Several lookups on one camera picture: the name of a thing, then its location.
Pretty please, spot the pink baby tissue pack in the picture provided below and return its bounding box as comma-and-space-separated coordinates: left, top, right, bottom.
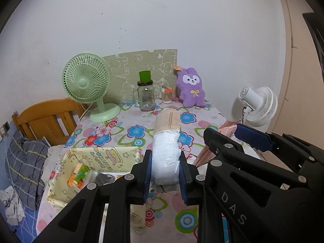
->
193, 121, 244, 167

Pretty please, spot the white cotton pad pack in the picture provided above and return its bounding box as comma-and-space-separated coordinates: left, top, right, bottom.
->
151, 108, 181, 186

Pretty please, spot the green orange tissue pack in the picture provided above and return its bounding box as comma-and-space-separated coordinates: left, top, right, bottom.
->
67, 163, 90, 190

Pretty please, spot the white standing fan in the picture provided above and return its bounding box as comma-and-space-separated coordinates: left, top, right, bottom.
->
239, 86, 278, 127

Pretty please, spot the floral tablecloth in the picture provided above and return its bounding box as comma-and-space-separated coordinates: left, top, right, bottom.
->
36, 98, 226, 242

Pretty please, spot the crumpled white cloth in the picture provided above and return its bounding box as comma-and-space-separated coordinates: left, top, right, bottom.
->
0, 186, 25, 227

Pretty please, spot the purple plush bunny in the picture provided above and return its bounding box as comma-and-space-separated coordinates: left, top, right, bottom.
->
176, 67, 205, 108

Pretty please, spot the small toothpick jar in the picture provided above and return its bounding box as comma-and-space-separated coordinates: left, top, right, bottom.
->
161, 86, 175, 104

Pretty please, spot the yellow cartoon fabric storage box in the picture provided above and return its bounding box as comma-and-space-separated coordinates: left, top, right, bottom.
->
47, 146, 148, 229

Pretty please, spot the grey plaid pillow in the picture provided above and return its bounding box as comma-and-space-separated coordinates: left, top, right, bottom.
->
5, 131, 49, 211

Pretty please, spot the glass mason jar mug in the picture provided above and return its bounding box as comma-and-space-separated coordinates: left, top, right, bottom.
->
133, 70, 155, 112

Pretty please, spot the green desk fan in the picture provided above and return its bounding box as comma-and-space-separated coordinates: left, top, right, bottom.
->
62, 53, 121, 123

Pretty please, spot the wall power outlet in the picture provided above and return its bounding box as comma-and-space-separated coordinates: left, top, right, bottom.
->
0, 122, 10, 135

